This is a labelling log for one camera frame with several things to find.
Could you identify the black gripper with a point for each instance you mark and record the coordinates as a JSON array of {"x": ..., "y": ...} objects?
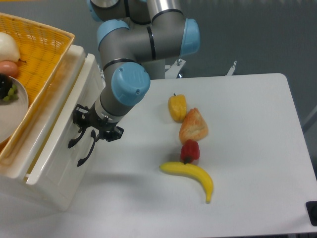
[{"x": 84, "y": 117}]

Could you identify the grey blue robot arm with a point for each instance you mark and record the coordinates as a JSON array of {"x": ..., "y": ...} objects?
[{"x": 132, "y": 32}]

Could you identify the white drawer cabinet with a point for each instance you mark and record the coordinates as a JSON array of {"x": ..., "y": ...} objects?
[{"x": 13, "y": 177}]

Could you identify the yellow bell pepper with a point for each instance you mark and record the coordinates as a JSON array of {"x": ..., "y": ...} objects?
[{"x": 177, "y": 107}]

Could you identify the white plate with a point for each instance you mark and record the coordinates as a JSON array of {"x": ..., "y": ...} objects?
[{"x": 13, "y": 112}]

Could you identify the yellow banana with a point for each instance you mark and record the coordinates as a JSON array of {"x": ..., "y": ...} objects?
[{"x": 192, "y": 171}]

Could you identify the yellow woven basket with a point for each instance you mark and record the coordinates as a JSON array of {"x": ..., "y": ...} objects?
[{"x": 42, "y": 47}]

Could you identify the croissant bread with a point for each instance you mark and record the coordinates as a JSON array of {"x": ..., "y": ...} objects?
[{"x": 193, "y": 127}]

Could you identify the red bell pepper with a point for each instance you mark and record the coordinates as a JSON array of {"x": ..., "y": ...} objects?
[{"x": 190, "y": 152}]

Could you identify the dark grapes bunch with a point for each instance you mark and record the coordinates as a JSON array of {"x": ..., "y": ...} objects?
[{"x": 8, "y": 90}]

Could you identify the pink sausage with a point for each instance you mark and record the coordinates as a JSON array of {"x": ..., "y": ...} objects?
[{"x": 8, "y": 68}]

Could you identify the white pear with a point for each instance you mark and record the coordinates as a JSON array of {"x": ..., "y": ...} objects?
[{"x": 9, "y": 50}]

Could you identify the black device at edge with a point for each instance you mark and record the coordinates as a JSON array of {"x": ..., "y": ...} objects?
[{"x": 311, "y": 207}]

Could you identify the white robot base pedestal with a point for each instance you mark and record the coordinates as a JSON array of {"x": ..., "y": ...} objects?
[{"x": 155, "y": 69}]

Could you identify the white metal frame bracket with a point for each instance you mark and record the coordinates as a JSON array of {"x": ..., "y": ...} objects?
[{"x": 173, "y": 69}]

